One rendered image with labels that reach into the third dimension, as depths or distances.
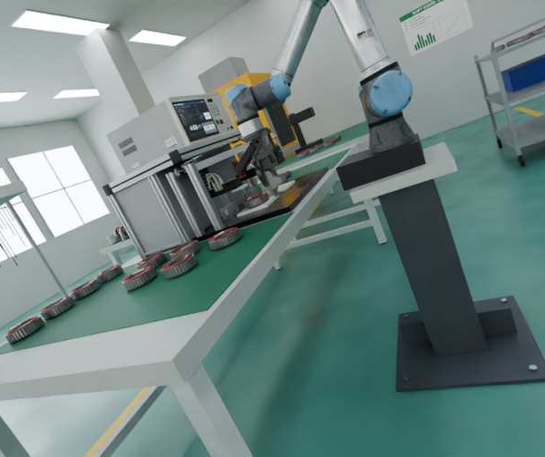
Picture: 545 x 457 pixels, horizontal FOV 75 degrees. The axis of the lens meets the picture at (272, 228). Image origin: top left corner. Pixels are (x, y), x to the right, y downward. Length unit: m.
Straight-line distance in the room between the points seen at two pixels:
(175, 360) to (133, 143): 1.21
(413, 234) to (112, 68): 5.11
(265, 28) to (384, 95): 6.15
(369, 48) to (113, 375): 1.02
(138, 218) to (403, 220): 1.08
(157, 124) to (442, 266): 1.22
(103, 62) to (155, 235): 4.53
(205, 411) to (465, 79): 6.37
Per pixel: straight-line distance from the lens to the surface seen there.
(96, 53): 6.02
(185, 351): 0.67
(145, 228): 1.64
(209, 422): 0.78
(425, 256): 1.35
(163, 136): 1.60
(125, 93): 5.75
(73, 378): 0.88
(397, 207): 1.28
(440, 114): 6.71
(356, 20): 1.16
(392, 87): 1.12
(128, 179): 1.59
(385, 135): 1.26
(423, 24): 6.71
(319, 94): 6.86
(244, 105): 1.15
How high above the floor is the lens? 1.01
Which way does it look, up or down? 13 degrees down
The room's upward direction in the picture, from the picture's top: 24 degrees counter-clockwise
